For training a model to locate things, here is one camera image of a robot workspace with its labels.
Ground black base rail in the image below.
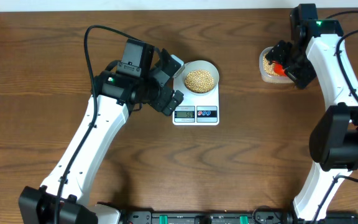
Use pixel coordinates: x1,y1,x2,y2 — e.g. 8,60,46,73
119,210,358,224

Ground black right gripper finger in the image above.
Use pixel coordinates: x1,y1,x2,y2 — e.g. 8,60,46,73
265,40,293,66
286,63,316,90

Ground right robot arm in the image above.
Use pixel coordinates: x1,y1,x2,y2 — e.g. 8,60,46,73
265,4,358,223

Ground clear plastic container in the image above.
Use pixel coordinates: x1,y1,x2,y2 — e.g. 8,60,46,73
259,47,293,84

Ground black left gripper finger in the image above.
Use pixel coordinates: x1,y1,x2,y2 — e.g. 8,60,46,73
157,49,182,86
162,90,184,116

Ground red plastic measuring scoop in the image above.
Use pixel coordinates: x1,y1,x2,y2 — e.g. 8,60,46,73
273,62,286,77

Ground pile of soybeans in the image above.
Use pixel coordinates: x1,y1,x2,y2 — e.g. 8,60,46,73
262,53,279,76

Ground grey round bowl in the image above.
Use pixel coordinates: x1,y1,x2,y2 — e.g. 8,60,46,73
180,60,219,96

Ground soybeans in grey bowl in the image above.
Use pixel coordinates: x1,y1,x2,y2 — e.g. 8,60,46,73
185,70,214,93

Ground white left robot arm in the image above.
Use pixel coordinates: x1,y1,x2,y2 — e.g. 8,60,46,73
19,50,185,223

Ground white digital kitchen scale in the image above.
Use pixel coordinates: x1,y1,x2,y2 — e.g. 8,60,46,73
173,72,219,126

